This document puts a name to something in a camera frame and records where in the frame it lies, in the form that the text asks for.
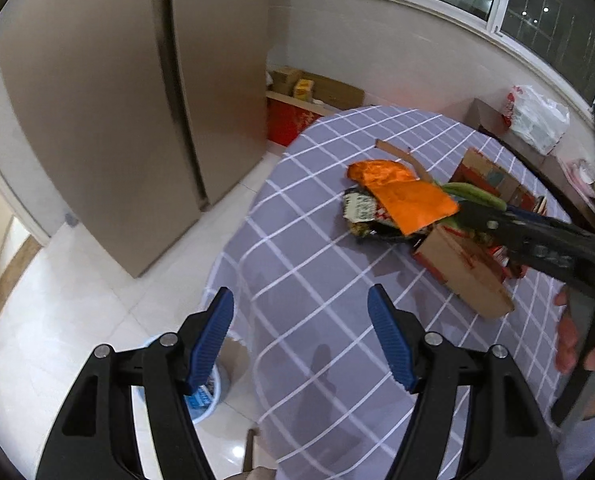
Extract white green printed packet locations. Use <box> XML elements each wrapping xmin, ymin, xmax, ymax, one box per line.
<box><xmin>344</xmin><ymin>194</ymin><xmax>379</xmax><ymax>224</ymax></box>

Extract white plastic bag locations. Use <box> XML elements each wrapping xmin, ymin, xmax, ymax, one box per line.
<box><xmin>501</xmin><ymin>84</ymin><xmax>571</xmax><ymax>156</ymax></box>

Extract flat brown cardboard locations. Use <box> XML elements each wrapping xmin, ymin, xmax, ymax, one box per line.
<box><xmin>302</xmin><ymin>72</ymin><xmax>366</xmax><ymax>111</ymax></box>

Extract red paper bag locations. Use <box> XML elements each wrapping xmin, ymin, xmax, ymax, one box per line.
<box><xmin>410</xmin><ymin>222</ymin><xmax>529</xmax><ymax>319</ymax></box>

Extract large red box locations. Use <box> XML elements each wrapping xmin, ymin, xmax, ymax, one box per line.
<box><xmin>267</xmin><ymin>97</ymin><xmax>326</xmax><ymax>149</ymax></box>

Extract dark snack packet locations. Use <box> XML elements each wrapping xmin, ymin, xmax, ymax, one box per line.
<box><xmin>344</xmin><ymin>187</ymin><xmax>429</xmax><ymax>244</ymax></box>

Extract blue plastic waste bin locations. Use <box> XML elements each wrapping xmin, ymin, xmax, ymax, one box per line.
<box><xmin>142</xmin><ymin>335</ymin><xmax>228</xmax><ymax>424</ymax></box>

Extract purple checked tablecloth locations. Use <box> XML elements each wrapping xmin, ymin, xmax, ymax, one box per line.
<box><xmin>204</xmin><ymin>105</ymin><xmax>578</xmax><ymax>480</ymax></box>

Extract orange foil wrapper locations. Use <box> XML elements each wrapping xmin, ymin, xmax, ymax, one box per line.
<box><xmin>347</xmin><ymin>159</ymin><xmax>461</xmax><ymax>236</ymax></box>

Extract brown cardboard strip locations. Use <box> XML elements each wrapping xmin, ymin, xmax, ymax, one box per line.
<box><xmin>374</xmin><ymin>138</ymin><xmax>434</xmax><ymax>184</ymax></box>

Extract person's right hand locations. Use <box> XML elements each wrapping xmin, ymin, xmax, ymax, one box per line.
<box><xmin>555</xmin><ymin>289</ymin><xmax>595</xmax><ymax>417</ymax></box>

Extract person's right forearm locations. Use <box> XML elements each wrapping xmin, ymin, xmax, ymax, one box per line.
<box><xmin>557</xmin><ymin>410</ymin><xmax>595</xmax><ymax>480</ymax></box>

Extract yellow box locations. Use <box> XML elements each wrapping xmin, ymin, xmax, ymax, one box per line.
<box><xmin>292</xmin><ymin>78</ymin><xmax>316</xmax><ymax>104</ymax></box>

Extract brown printed carton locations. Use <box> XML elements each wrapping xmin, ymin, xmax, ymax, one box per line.
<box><xmin>450</xmin><ymin>147</ymin><xmax>549</xmax><ymax>216</ymax></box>

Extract blue white tissue packet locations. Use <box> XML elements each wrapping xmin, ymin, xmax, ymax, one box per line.
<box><xmin>185</xmin><ymin>382</ymin><xmax>219</xmax><ymax>412</ymax></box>

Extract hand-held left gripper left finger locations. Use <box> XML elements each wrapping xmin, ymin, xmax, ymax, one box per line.
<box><xmin>35</xmin><ymin>286</ymin><xmax>236</xmax><ymax>480</ymax></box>

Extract green cucumber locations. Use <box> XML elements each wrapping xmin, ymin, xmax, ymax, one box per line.
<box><xmin>440</xmin><ymin>182</ymin><xmax>509</xmax><ymax>214</ymax></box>

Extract small cardboard box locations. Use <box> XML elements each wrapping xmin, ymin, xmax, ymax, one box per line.
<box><xmin>270</xmin><ymin>67</ymin><xmax>301</xmax><ymax>96</ymax></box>

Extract white framed window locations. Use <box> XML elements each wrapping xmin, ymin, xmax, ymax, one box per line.
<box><xmin>319</xmin><ymin>0</ymin><xmax>595</xmax><ymax>123</ymax></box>

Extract beige two-door refrigerator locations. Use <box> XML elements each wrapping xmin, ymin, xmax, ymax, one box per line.
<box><xmin>0</xmin><ymin>0</ymin><xmax>273</xmax><ymax>279</ymax></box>

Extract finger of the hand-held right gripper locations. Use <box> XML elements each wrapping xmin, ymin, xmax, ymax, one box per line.
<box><xmin>501</xmin><ymin>205</ymin><xmax>574</xmax><ymax>234</ymax></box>
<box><xmin>455</xmin><ymin>207</ymin><xmax>529</xmax><ymax>262</ymax></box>

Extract dark wooden side table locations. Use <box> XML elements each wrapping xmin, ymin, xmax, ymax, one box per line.
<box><xmin>470</xmin><ymin>99</ymin><xmax>595</xmax><ymax>237</ymax></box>

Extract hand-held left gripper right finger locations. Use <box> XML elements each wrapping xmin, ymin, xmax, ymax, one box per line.
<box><xmin>367</xmin><ymin>284</ymin><xmax>564</xmax><ymax>480</ymax></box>

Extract pink place mat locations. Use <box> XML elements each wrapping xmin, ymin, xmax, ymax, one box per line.
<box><xmin>560</xmin><ymin>157</ymin><xmax>595</xmax><ymax>199</ymax></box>

